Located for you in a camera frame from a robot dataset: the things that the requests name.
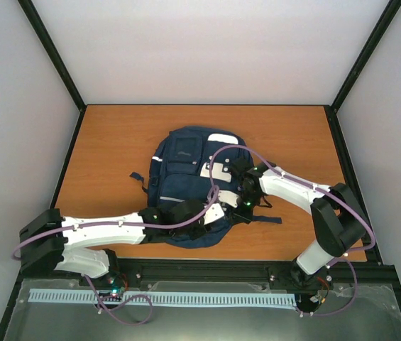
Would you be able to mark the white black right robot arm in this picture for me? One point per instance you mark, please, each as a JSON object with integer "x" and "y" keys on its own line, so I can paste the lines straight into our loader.
{"x": 338, "y": 219}

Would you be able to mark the navy blue student backpack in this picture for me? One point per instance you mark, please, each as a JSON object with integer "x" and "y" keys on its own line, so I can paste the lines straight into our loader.
{"x": 185, "y": 166}

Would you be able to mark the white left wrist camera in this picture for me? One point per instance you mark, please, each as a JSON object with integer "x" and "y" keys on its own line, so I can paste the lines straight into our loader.
{"x": 213, "y": 214}

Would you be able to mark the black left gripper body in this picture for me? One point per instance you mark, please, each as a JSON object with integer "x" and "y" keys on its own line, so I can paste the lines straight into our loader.
{"x": 198, "y": 234}

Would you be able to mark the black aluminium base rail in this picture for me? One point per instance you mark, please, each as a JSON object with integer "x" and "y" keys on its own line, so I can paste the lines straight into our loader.
{"x": 139, "y": 272}

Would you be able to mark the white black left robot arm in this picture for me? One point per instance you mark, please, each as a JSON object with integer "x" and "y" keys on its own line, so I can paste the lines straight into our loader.
{"x": 53, "y": 242}

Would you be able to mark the metal front base plate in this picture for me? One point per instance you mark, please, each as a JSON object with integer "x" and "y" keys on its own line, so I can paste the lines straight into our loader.
{"x": 362, "y": 312}

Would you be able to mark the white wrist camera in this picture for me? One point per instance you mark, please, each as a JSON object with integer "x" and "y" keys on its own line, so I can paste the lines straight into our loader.
{"x": 229, "y": 198}
{"x": 213, "y": 214}

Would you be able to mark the light blue slotted cable duct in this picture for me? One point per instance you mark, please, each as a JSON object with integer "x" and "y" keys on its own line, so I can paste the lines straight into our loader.
{"x": 166, "y": 299}

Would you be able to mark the black frame post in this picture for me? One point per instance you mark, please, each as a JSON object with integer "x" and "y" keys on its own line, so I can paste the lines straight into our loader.
{"x": 383, "y": 23}
{"x": 41, "y": 31}

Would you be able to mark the black left frame post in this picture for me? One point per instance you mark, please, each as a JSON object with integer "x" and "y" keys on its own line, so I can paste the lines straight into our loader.
{"x": 41, "y": 31}

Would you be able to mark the black right frame post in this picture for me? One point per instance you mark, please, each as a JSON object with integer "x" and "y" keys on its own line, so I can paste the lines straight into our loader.
{"x": 383, "y": 23}

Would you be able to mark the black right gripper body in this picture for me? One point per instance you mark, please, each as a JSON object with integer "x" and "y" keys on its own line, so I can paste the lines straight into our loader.
{"x": 248, "y": 214}

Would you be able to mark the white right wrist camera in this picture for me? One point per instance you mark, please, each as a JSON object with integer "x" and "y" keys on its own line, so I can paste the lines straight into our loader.
{"x": 229, "y": 198}

